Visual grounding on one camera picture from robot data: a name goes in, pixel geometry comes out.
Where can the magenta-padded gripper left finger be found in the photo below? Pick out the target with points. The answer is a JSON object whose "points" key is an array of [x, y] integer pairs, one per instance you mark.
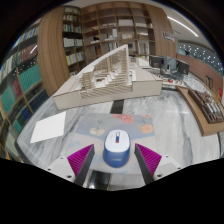
{"points": [[60, 166]]}

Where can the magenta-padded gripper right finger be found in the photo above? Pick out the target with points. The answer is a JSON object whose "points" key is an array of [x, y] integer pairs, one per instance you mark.
{"points": [[166, 164]]}

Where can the white and blue computer mouse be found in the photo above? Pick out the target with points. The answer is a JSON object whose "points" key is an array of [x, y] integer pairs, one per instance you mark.
{"points": [[116, 151]]}

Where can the pastel printed mouse pad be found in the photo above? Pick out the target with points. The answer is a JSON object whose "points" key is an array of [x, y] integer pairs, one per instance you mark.
{"points": [[90, 133]]}

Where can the white paper sheet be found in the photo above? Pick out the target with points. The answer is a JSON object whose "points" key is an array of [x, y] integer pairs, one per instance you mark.
{"points": [[48, 128]]}

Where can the brown model on wooden board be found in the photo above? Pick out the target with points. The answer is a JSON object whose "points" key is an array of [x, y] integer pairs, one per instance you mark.
{"points": [[203, 116]]}

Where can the white architectural model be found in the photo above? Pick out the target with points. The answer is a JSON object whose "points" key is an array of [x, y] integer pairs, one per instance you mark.
{"points": [[143, 86]]}

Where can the bookshelf with colourful books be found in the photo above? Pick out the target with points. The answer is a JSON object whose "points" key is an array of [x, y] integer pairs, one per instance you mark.
{"points": [[23, 86]]}

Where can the dark grey house model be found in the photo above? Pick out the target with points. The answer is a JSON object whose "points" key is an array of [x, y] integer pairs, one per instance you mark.
{"points": [[181, 66]]}

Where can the group of small ceiling lights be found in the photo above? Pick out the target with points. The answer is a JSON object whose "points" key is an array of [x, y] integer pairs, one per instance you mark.
{"points": [[200, 56]]}

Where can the dark bookshelf with white books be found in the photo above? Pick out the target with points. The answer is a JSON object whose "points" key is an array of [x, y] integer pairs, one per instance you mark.
{"points": [[73, 43]]}

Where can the long ceiling light strip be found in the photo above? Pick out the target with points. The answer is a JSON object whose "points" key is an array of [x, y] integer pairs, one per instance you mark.
{"points": [[182, 26]]}

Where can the wooden shelf unit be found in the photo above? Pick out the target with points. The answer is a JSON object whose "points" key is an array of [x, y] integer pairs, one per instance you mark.
{"points": [[123, 30]]}

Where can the red wall sign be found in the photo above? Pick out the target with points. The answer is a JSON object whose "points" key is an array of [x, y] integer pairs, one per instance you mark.
{"points": [[220, 94]]}

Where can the small wall sign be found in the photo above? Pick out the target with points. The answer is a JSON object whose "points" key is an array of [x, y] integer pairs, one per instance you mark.
{"points": [[168, 36]]}

